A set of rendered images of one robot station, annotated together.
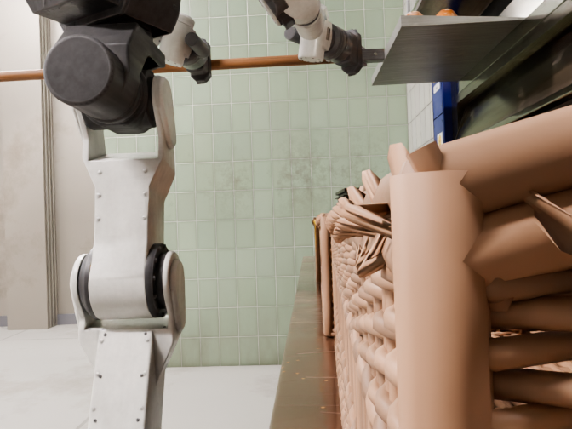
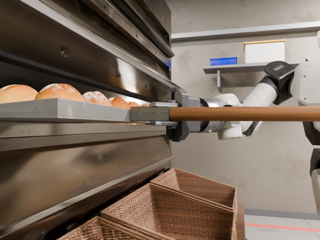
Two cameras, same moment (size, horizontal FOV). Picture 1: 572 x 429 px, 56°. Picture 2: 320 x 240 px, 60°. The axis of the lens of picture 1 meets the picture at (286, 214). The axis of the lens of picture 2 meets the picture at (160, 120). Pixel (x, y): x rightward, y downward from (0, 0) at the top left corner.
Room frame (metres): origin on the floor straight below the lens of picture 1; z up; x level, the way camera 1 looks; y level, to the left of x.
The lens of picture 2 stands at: (2.14, -0.09, 1.17)
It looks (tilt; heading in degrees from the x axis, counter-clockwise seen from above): 1 degrees up; 193
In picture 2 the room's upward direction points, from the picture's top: straight up
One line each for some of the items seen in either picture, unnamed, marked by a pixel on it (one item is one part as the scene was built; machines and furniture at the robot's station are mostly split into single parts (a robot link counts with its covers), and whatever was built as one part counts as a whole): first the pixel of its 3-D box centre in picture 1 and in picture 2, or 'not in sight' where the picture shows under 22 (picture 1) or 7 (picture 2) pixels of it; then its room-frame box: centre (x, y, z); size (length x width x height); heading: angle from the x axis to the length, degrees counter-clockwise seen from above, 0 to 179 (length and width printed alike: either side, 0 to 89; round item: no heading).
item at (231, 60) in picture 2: not in sight; (223, 64); (-1.39, -0.11, 1.95); 0.32 x 0.22 x 0.11; 89
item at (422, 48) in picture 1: (446, 53); (63, 115); (1.53, -0.48, 1.19); 0.55 x 0.36 x 0.03; 178
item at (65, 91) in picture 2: not in sight; (61, 100); (1.74, -0.34, 1.21); 0.10 x 0.07 x 0.05; 177
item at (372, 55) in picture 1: (367, 56); (151, 114); (1.54, -0.25, 1.19); 0.09 x 0.04 x 0.03; 88
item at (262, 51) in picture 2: not in sight; (263, 55); (-1.38, 0.35, 2.03); 0.45 x 0.37 x 0.25; 89
